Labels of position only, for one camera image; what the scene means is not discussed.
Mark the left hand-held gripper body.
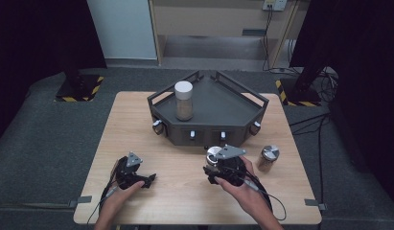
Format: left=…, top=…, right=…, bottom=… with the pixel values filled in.
left=115, top=151, right=145, bottom=190

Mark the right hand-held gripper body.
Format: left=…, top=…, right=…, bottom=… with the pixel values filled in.
left=216, top=144, right=248, bottom=188

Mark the glass jar with brown spice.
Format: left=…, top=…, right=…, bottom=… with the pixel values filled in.
left=257, top=145, right=281, bottom=173

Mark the black corner spice rack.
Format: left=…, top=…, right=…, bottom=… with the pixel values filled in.
left=147, top=70, right=270, bottom=150

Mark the tall glass jar white lid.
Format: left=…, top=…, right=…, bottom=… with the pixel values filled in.
left=174, top=80, right=195, bottom=122

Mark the person's left hand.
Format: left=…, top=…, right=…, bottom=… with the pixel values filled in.
left=99, top=180, right=146, bottom=219

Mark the person's right hand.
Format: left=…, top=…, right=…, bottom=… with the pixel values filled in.
left=214, top=155, right=273, bottom=216

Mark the grey tape strip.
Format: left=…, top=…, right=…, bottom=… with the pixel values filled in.
left=68, top=195, right=93, bottom=208
left=304, top=198, right=327, bottom=211

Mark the black stand with striped base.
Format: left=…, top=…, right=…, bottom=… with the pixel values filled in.
left=274, top=60, right=327, bottom=107
left=55, top=47, right=104, bottom=104

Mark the wooden shelf unit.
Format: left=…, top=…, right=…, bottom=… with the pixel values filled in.
left=149, top=0, right=311, bottom=70

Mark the dark curtain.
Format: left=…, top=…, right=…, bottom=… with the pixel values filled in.
left=0, top=0, right=107, bottom=147
left=290, top=0, right=394, bottom=200

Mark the black floor cable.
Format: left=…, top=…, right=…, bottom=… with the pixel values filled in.
left=289, top=113, right=332, bottom=205

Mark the tangled cable bundle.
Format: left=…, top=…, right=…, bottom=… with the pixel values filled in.
left=317, top=66, right=340, bottom=104

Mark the black socket cable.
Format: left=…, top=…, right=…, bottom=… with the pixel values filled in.
left=261, top=4, right=301, bottom=75

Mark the white wall socket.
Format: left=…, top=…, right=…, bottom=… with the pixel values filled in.
left=262, top=0, right=288, bottom=12

